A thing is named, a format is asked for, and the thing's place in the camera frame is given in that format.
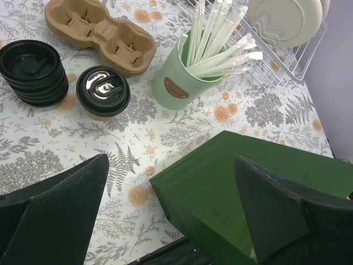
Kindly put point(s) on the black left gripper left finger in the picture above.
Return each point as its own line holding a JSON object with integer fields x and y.
{"x": 51, "y": 221}

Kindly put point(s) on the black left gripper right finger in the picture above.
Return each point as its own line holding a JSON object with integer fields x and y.
{"x": 290, "y": 223}

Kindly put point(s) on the green paper bag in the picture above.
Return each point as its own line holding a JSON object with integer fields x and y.
{"x": 199, "y": 194}

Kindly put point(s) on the brown paper coffee cup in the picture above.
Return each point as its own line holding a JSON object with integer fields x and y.
{"x": 99, "y": 118}

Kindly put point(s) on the floral tablecloth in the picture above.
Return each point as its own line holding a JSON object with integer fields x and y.
{"x": 37, "y": 143}

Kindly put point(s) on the stack of black lids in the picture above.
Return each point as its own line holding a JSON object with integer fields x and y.
{"x": 34, "y": 71}

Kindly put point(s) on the paper wrapped straw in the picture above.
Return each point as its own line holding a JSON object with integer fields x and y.
{"x": 221, "y": 57}
{"x": 215, "y": 20}
{"x": 230, "y": 63}
{"x": 195, "y": 32}

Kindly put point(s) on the green straw holder cup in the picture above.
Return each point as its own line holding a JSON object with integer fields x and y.
{"x": 173, "y": 86}

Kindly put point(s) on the brown cardboard cup carrier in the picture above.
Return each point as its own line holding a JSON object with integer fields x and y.
{"x": 87, "y": 24}

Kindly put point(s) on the white plate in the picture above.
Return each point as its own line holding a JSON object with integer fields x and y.
{"x": 285, "y": 23}
{"x": 325, "y": 5}

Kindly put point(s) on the white wire dish rack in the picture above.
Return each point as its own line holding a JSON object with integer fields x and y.
{"x": 279, "y": 64}

